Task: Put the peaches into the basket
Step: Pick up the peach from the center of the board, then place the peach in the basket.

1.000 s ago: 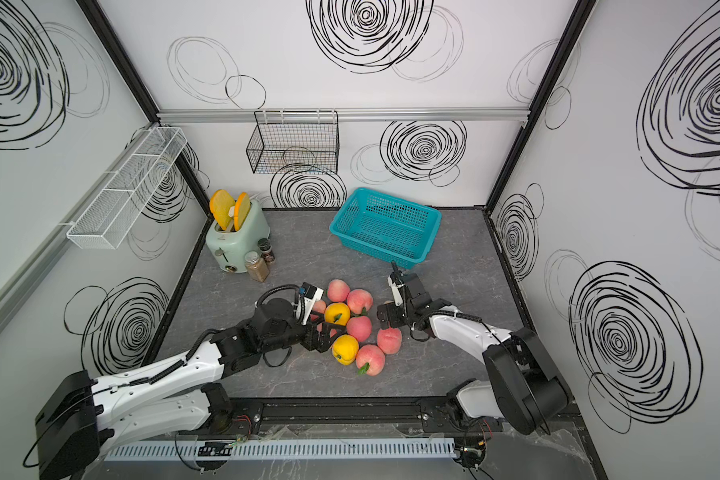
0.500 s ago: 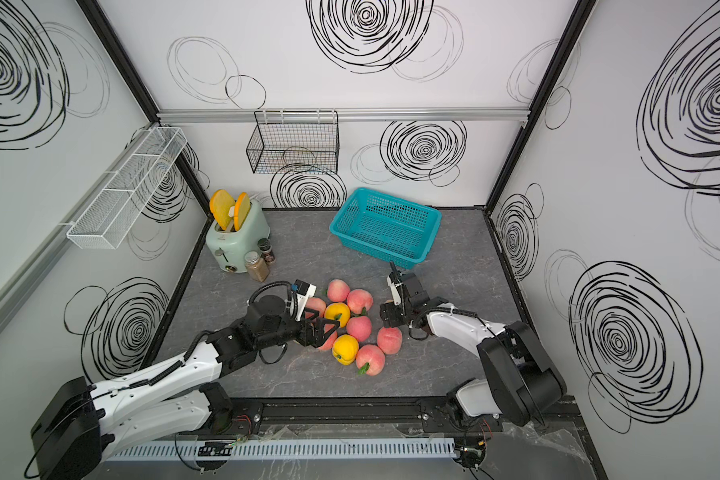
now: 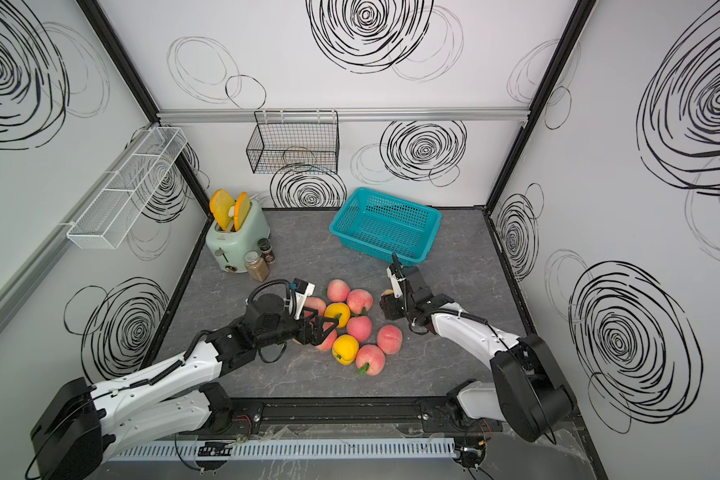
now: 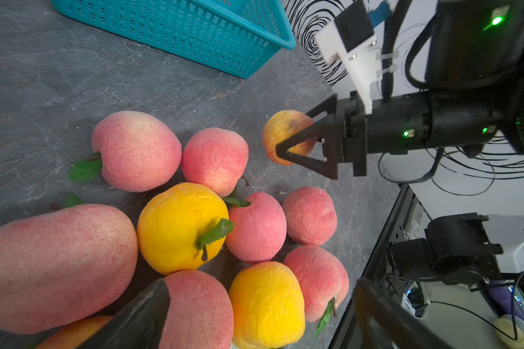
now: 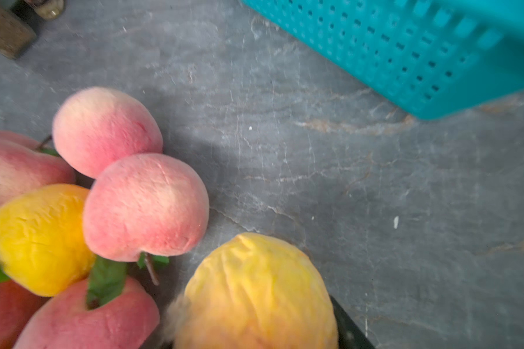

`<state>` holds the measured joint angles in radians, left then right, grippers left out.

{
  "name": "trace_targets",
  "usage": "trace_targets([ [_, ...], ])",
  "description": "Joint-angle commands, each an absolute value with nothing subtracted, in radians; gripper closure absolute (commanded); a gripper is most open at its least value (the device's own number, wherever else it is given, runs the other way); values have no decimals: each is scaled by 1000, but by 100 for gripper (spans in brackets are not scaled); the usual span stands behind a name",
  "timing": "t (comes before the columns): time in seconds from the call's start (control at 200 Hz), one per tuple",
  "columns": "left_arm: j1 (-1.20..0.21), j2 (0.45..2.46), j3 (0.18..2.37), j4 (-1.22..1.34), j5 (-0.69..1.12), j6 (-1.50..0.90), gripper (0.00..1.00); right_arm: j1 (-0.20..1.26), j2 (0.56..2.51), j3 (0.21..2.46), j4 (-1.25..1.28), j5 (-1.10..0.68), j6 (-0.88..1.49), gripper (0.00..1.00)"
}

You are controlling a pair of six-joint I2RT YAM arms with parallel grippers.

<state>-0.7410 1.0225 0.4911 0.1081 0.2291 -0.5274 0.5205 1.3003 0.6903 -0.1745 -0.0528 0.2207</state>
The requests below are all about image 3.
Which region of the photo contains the yellow pepper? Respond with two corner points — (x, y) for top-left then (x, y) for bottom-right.
(324, 302), (352, 329)
(331, 334), (359, 365)

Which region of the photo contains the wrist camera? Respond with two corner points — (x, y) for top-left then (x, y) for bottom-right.
(387, 265), (405, 299)
(291, 278), (315, 319)

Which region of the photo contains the pink peach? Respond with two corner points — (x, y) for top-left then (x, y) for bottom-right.
(346, 289), (373, 316)
(326, 279), (351, 303)
(316, 329), (338, 351)
(355, 344), (386, 376)
(377, 325), (403, 355)
(346, 316), (373, 342)
(304, 296), (327, 316)

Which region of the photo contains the yellow toast slice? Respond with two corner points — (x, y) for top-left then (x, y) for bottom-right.
(209, 189), (236, 231)
(232, 192), (252, 231)

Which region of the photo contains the lower yellow pepper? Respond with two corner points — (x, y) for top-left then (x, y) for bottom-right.
(331, 334), (359, 365)

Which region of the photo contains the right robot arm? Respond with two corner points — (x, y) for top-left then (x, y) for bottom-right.
(379, 255), (577, 443)

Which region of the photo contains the white wire wall shelf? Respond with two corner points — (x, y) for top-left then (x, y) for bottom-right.
(66, 126), (187, 250)

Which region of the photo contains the upper yellow pepper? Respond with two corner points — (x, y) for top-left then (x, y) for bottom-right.
(324, 302), (352, 329)

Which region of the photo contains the white slotted cable duct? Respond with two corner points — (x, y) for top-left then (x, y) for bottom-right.
(113, 438), (457, 463)

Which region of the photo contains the black cap spice bottle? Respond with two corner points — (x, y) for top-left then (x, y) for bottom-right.
(257, 238), (276, 265)

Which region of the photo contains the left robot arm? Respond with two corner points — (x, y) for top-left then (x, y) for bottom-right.
(25, 293), (339, 479)

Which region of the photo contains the mint green toaster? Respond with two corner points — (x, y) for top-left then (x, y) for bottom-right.
(205, 200), (271, 274)

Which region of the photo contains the silver cap spice jar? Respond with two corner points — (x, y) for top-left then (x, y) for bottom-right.
(244, 251), (270, 282)

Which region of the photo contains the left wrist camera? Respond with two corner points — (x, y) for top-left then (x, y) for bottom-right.
(291, 278), (315, 319)

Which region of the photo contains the left yellow toast slice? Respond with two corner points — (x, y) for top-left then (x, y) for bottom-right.
(209, 189), (236, 231)

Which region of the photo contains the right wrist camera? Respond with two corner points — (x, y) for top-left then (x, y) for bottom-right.
(387, 265), (405, 299)

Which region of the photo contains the right yellow toast slice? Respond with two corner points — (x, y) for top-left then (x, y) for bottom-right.
(232, 192), (252, 231)

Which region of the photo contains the black wire wall basket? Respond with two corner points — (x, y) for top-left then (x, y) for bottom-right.
(246, 109), (340, 174)

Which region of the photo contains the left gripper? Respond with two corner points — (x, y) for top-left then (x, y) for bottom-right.
(257, 306), (340, 351)

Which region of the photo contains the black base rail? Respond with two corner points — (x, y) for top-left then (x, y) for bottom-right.
(199, 396), (502, 434)

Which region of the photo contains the teal plastic basket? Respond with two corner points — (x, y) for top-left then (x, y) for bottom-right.
(329, 188), (442, 266)

